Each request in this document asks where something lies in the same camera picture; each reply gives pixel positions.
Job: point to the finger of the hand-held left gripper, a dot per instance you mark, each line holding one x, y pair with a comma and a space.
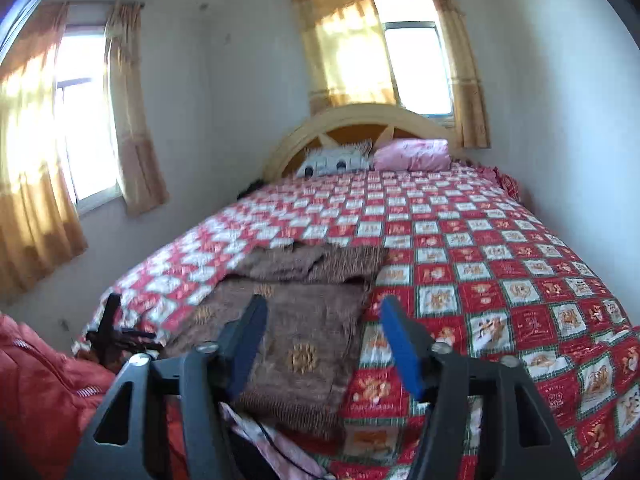
111, 322

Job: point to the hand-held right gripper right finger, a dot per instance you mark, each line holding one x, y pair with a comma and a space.
400, 352

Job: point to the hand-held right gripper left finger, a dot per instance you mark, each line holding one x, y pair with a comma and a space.
247, 347

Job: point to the brown knitted sweater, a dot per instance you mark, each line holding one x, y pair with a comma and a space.
300, 320

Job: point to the red puffer jacket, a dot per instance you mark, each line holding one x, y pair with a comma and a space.
40, 395

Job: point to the pink white cloth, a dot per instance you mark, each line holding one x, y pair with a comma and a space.
295, 455

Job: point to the red checked printed blanket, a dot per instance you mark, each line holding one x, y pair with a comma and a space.
500, 270

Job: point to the yellow curtain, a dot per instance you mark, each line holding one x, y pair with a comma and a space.
340, 50
130, 110
30, 160
460, 70

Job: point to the pink pillow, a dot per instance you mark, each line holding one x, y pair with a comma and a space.
415, 155

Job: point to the grey patterned pillow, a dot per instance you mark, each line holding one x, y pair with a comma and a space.
330, 162

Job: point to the cream wooden headboard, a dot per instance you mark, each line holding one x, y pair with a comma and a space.
350, 115

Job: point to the window behind headboard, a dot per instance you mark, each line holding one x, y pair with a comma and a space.
415, 60

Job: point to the side wall window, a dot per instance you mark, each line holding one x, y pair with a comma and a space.
85, 135

